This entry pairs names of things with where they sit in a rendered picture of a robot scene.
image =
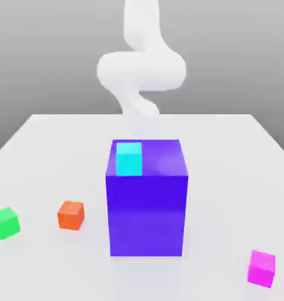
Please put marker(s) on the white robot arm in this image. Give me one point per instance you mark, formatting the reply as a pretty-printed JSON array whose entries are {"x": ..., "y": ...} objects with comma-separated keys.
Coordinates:
[{"x": 141, "y": 68}]

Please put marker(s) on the small cyan cube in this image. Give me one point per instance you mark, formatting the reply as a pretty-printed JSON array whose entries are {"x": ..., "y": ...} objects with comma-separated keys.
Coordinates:
[{"x": 129, "y": 162}]

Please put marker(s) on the small orange cube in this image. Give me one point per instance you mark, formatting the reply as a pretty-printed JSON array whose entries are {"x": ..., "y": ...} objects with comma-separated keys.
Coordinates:
[{"x": 70, "y": 216}]

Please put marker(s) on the small green cube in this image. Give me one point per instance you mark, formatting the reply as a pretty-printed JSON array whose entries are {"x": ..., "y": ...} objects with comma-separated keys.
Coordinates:
[{"x": 5, "y": 223}]

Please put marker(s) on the small magenta cube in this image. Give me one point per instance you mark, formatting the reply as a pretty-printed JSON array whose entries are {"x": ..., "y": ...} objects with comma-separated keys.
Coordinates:
[{"x": 261, "y": 270}]

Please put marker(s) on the large purple box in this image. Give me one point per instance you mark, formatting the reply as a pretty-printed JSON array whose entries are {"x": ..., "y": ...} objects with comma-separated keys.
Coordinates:
[{"x": 146, "y": 211}]

